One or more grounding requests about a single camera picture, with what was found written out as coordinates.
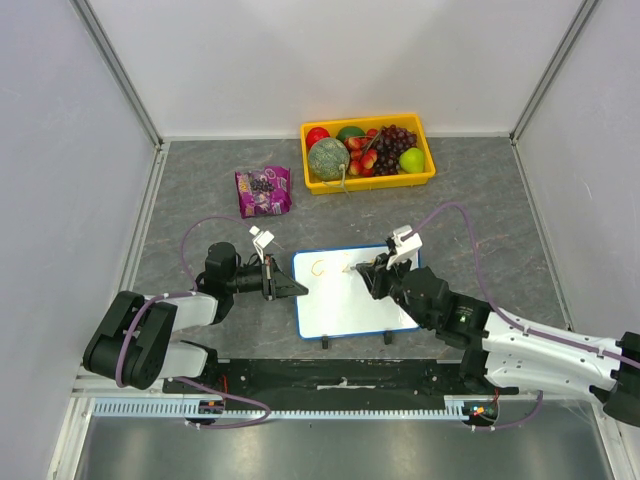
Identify white marker with yellow cap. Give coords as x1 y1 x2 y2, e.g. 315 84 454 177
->
346 259 377 272

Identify green pear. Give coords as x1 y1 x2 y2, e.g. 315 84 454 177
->
399 147 425 174

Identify blue framed whiteboard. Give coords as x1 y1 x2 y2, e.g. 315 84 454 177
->
292 244 419 340

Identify green netted melon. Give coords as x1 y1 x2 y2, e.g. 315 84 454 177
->
308 138 350 182

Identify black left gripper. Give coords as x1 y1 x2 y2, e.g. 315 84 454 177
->
226 254 307 301

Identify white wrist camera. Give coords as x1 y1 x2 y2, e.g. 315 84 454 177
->
386 225 423 270
249 226 274 262

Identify right aluminium frame post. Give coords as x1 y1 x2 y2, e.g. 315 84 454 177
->
509 0 600 146

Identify white slotted cable duct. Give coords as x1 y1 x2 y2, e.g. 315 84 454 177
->
92 394 494 419

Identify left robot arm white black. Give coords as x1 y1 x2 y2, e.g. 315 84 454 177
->
82 242 309 393

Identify left aluminium frame post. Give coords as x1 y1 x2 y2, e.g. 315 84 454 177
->
70 0 164 150

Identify red apple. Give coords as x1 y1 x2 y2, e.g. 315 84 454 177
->
305 127 330 150

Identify purple grape bunch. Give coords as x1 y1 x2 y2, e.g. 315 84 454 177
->
372 125 417 176

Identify aluminium frame post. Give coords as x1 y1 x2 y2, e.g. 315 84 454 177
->
509 0 600 146
70 0 164 150

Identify yellow plastic fruit bin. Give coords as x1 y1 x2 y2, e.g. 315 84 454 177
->
300 113 436 195

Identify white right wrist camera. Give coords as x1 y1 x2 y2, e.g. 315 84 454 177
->
386 225 423 270

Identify purple snack bag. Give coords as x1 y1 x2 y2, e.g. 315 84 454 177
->
235 166 293 219

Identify dark green round fruit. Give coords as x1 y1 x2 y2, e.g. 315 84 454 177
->
336 125 365 143

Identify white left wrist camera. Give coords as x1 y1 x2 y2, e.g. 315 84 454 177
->
249 226 274 262

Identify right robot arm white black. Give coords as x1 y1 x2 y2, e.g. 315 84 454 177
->
352 254 639 426

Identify red cherry cluster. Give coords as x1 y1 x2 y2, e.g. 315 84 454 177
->
343 129 379 177

